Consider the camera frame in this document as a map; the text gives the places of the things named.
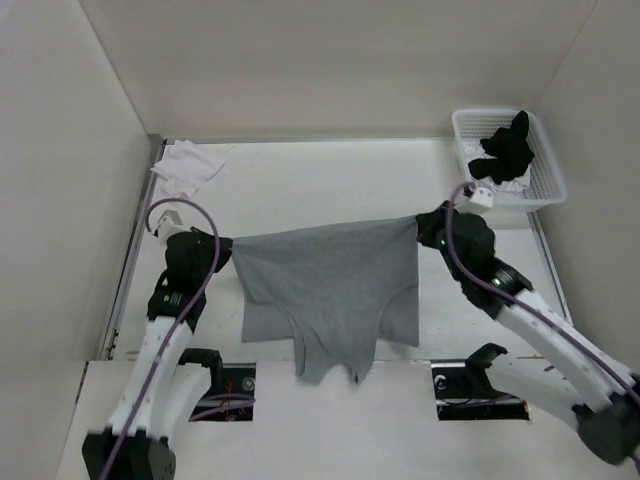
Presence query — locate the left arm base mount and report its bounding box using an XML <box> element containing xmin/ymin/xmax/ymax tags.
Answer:
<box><xmin>190</xmin><ymin>363</ymin><xmax>257</xmax><ymax>422</ymax></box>

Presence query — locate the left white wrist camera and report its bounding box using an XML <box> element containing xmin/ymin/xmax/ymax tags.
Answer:
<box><xmin>153</xmin><ymin>209</ymin><xmax>184</xmax><ymax>243</ymax></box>

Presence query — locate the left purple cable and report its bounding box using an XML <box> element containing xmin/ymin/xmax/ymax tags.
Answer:
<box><xmin>97</xmin><ymin>198</ymin><xmax>221</xmax><ymax>480</ymax></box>

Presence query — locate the white plastic basket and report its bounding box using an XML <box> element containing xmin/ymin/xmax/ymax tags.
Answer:
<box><xmin>451</xmin><ymin>108</ymin><xmax>567</xmax><ymax>213</ymax></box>

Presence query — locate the black tank top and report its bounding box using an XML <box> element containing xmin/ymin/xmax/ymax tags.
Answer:
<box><xmin>469</xmin><ymin>111</ymin><xmax>535</xmax><ymax>185</ymax></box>

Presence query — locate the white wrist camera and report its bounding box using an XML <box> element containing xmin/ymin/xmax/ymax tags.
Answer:
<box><xmin>457</xmin><ymin>183</ymin><xmax>494</xmax><ymax>216</ymax></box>
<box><xmin>153</xmin><ymin>209</ymin><xmax>184</xmax><ymax>243</ymax></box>

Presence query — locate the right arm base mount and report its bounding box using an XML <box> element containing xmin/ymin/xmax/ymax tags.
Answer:
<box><xmin>431</xmin><ymin>361</ymin><xmax>530</xmax><ymax>421</ymax></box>

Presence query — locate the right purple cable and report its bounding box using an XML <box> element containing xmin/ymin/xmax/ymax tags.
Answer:
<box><xmin>444</xmin><ymin>183</ymin><xmax>640</xmax><ymax>411</ymax></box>

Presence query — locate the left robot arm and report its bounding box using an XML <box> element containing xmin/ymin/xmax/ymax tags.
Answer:
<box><xmin>82</xmin><ymin>228</ymin><xmax>233</xmax><ymax>479</ymax></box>

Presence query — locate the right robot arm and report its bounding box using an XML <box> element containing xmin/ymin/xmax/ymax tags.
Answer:
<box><xmin>416</xmin><ymin>201</ymin><xmax>639</xmax><ymax>465</ymax></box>

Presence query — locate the white tank top in basket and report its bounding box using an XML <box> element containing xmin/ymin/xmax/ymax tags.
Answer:
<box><xmin>462</xmin><ymin>141</ymin><xmax>531</xmax><ymax>195</ymax></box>

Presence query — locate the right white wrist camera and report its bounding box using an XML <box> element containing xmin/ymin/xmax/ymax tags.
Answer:
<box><xmin>457</xmin><ymin>183</ymin><xmax>494</xmax><ymax>216</ymax></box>

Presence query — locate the grey tank top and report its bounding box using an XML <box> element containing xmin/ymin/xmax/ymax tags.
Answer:
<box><xmin>232</xmin><ymin>216</ymin><xmax>420</xmax><ymax>384</ymax></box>

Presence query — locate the white tank top on table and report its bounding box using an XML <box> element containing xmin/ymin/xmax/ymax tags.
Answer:
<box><xmin>151</xmin><ymin>140</ymin><xmax>226</xmax><ymax>199</ymax></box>

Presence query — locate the purple cable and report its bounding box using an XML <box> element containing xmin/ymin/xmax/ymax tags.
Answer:
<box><xmin>444</xmin><ymin>183</ymin><xmax>640</xmax><ymax>411</ymax></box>
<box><xmin>97</xmin><ymin>198</ymin><xmax>221</xmax><ymax>480</ymax></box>

